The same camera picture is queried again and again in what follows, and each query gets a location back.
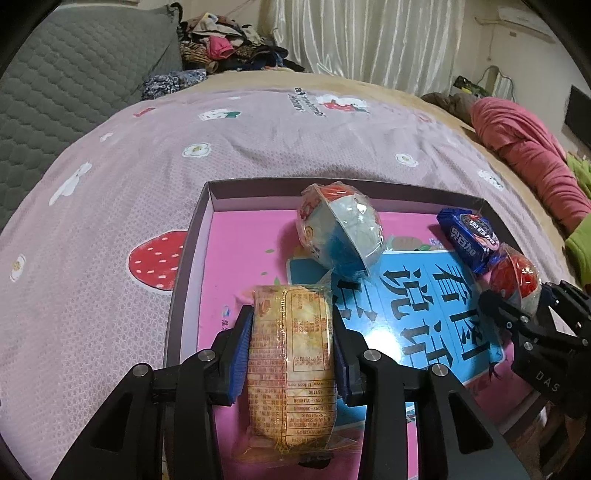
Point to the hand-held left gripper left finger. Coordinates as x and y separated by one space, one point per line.
240 364

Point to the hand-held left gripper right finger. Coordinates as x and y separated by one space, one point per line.
342 369

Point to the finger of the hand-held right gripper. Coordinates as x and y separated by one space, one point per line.
501 311
551 295

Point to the small toy egg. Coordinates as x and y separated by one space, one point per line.
515 277

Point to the yellow cracker packet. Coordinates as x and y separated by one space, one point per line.
288 369

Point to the blue cookie packet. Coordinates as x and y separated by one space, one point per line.
468 235

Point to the dark cardboard box tray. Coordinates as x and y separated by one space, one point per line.
189 258

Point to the large toy egg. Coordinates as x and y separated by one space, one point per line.
346 230

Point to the green fleece blanket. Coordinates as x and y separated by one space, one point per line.
581 244

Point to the pink quilt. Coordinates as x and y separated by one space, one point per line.
521 134

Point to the black television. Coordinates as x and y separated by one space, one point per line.
579 117

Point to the brown cloth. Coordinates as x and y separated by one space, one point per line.
445 105

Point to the black bag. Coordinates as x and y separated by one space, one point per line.
464 84

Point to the white air conditioner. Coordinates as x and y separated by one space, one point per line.
526 23

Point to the blue floral cloth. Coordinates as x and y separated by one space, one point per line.
173 84

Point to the white curtain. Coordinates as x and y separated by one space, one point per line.
369 41

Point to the pile of clothes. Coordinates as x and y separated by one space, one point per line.
221 46

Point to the grey quilted headboard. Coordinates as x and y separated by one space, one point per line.
69 83

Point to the white chair frame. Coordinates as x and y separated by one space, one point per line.
501 83

